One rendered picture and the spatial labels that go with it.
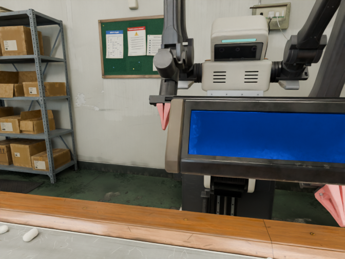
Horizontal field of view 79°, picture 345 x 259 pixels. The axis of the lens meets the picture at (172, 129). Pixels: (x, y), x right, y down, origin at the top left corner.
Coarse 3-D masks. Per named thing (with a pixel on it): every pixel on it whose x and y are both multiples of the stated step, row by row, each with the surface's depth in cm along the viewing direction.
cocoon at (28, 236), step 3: (30, 231) 53; (33, 231) 53; (36, 231) 54; (27, 234) 52; (30, 234) 52; (33, 234) 53; (36, 234) 54; (24, 237) 51; (27, 237) 52; (30, 237) 52; (33, 237) 53; (24, 240) 52; (27, 240) 52
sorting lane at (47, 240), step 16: (0, 224) 59; (16, 224) 59; (0, 240) 53; (16, 240) 53; (32, 240) 53; (48, 240) 53; (64, 240) 53; (80, 240) 53; (96, 240) 53; (112, 240) 53; (128, 240) 52; (0, 256) 48; (16, 256) 48; (32, 256) 48; (48, 256) 48; (64, 256) 48; (80, 256) 48; (96, 256) 48; (112, 256) 48; (128, 256) 48; (144, 256) 48; (160, 256) 48; (176, 256) 48; (192, 256) 48; (208, 256) 48; (224, 256) 48; (240, 256) 48
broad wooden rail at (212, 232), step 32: (0, 192) 71; (32, 224) 58; (64, 224) 57; (96, 224) 56; (128, 224) 55; (160, 224) 55; (192, 224) 55; (224, 224) 55; (256, 224) 55; (288, 224) 55; (256, 256) 48; (288, 256) 47; (320, 256) 46
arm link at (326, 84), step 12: (336, 24) 44; (336, 36) 43; (336, 48) 44; (324, 60) 47; (336, 60) 45; (324, 72) 47; (336, 72) 46; (324, 84) 48; (336, 84) 47; (312, 96) 52; (324, 96) 49; (336, 96) 48
